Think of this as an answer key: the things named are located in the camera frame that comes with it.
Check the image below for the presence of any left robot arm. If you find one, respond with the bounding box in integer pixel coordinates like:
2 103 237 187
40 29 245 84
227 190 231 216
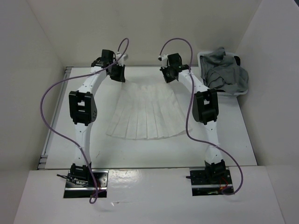
69 49 128 187

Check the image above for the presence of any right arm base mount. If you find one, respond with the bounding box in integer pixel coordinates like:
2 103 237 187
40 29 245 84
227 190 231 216
186 168 234 196

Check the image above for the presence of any purple cable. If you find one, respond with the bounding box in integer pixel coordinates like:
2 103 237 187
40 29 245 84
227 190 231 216
159 37 244 195
40 38 129 204

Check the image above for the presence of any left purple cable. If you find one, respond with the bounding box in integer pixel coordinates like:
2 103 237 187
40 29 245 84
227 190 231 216
40 38 129 204

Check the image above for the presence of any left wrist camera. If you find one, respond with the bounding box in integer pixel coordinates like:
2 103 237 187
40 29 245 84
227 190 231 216
116 53 128 65

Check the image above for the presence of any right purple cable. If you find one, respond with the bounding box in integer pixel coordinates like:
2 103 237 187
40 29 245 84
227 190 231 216
159 37 244 195

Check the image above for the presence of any white laundry basket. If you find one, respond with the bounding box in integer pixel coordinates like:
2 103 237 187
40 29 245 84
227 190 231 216
197 51 248 97

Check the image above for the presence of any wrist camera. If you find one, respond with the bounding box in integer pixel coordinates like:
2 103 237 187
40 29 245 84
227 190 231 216
158 54 168 68
116 53 128 65

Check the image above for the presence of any white pleated skirt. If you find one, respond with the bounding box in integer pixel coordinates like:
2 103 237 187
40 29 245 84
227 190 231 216
106 82 186 140

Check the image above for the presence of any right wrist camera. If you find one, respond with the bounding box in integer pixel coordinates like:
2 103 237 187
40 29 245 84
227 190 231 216
158 54 168 68

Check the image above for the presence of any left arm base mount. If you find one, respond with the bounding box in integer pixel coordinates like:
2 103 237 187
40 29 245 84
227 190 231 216
57 170 108 198

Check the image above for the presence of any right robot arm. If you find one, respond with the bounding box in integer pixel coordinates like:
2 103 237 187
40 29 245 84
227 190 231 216
158 53 226 184

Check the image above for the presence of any grey skirt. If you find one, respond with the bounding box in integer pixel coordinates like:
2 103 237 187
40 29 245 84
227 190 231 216
199 47 249 95

